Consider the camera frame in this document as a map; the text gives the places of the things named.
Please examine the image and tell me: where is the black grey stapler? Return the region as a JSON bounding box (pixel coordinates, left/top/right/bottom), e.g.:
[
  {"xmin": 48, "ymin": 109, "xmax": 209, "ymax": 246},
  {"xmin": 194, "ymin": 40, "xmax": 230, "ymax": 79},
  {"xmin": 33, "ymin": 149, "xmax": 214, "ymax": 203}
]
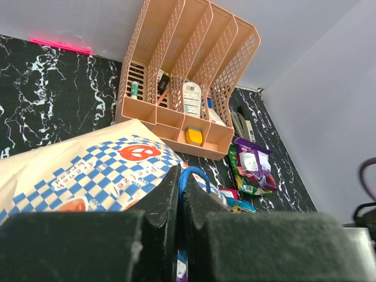
[{"xmin": 231, "ymin": 106, "xmax": 256, "ymax": 143}]

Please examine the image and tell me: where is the pink marker strip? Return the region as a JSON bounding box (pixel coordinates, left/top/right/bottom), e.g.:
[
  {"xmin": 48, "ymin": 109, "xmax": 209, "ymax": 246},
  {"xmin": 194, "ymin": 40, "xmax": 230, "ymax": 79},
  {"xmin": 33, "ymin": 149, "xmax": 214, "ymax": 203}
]
[{"xmin": 29, "ymin": 38, "xmax": 92, "ymax": 55}]

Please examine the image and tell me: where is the white small box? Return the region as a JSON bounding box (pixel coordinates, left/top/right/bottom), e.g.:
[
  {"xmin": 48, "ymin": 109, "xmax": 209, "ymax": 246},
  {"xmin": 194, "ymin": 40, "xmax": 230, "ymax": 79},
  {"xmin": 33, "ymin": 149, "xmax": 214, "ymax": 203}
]
[{"xmin": 208, "ymin": 108, "xmax": 226, "ymax": 126}]

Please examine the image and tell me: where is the white label bottle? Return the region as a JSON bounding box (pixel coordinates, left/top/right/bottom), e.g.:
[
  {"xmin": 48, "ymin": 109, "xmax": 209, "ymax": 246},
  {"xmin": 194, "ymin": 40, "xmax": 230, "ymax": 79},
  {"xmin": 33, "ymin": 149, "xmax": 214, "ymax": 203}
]
[{"xmin": 183, "ymin": 82, "xmax": 202, "ymax": 118}]

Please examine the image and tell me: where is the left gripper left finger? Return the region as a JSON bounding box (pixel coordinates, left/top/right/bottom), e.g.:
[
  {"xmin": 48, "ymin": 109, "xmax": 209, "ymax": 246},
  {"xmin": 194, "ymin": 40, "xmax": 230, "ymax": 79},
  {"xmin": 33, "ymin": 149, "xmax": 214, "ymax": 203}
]
[{"xmin": 1, "ymin": 165, "xmax": 180, "ymax": 281}]

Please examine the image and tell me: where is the purple snack packet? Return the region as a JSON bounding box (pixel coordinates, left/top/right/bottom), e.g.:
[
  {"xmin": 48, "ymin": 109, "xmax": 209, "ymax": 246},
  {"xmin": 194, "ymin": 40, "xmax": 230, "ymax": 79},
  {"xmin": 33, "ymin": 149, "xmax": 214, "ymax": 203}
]
[{"xmin": 234, "ymin": 137, "xmax": 278, "ymax": 192}]

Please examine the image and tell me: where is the green white glue stick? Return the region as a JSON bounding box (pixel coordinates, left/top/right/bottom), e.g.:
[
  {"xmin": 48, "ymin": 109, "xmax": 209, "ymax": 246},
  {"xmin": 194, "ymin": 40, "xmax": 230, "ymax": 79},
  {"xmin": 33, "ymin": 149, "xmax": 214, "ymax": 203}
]
[{"xmin": 130, "ymin": 81, "xmax": 139, "ymax": 100}]

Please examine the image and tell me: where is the peach desk organizer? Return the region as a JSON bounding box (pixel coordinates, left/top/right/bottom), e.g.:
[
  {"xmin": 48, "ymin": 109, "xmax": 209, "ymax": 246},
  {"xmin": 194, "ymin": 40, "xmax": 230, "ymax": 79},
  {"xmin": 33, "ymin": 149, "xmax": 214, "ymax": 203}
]
[{"xmin": 115, "ymin": 1, "xmax": 261, "ymax": 160}]

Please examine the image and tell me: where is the checkered paper bag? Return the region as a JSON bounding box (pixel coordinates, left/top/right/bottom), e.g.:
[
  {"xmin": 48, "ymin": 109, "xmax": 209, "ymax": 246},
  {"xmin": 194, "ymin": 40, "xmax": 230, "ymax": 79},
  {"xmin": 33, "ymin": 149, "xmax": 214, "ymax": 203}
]
[{"xmin": 0, "ymin": 118, "xmax": 227, "ymax": 224}]

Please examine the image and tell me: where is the colourful candy packet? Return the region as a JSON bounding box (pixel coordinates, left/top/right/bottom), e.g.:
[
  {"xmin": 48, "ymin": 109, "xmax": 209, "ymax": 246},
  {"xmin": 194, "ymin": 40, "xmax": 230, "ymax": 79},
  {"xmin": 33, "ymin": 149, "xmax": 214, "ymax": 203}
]
[{"xmin": 226, "ymin": 197, "xmax": 256, "ymax": 213}]

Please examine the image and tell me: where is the pink snack packet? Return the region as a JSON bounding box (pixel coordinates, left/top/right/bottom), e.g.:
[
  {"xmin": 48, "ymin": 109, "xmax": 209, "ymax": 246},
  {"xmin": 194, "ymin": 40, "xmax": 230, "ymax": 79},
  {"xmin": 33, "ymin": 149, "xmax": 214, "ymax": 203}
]
[{"xmin": 220, "ymin": 188, "xmax": 239, "ymax": 200}]

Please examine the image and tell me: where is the red pen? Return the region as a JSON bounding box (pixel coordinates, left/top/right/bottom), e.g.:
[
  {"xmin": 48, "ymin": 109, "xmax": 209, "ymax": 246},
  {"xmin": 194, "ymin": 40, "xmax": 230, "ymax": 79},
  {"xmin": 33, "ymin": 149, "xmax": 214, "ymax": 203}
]
[{"xmin": 157, "ymin": 88, "xmax": 170, "ymax": 105}]

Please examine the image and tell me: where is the green snack packet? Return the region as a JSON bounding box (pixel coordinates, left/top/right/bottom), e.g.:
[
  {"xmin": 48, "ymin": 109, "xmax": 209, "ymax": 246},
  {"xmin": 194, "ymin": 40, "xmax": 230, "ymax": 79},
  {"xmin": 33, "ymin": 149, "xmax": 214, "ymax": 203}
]
[{"xmin": 227, "ymin": 145, "xmax": 272, "ymax": 196}]

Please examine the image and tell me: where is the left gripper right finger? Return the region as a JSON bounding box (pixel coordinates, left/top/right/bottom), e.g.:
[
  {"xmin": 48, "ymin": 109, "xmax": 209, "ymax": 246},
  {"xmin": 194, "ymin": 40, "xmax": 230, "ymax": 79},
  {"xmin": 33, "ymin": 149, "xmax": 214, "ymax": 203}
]
[{"xmin": 182, "ymin": 173, "xmax": 375, "ymax": 281}]

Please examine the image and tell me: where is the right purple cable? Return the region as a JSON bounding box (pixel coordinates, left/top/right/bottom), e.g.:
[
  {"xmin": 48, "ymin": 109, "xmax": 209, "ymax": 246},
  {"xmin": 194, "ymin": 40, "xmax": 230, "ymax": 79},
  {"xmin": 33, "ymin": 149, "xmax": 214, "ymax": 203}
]
[{"xmin": 357, "ymin": 157, "xmax": 376, "ymax": 203}]

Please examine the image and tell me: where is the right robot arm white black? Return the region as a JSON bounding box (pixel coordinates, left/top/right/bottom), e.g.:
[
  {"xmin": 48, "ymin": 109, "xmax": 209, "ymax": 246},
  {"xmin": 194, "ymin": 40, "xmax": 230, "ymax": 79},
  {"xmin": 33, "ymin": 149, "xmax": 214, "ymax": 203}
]
[{"xmin": 343, "ymin": 202, "xmax": 375, "ymax": 250}]

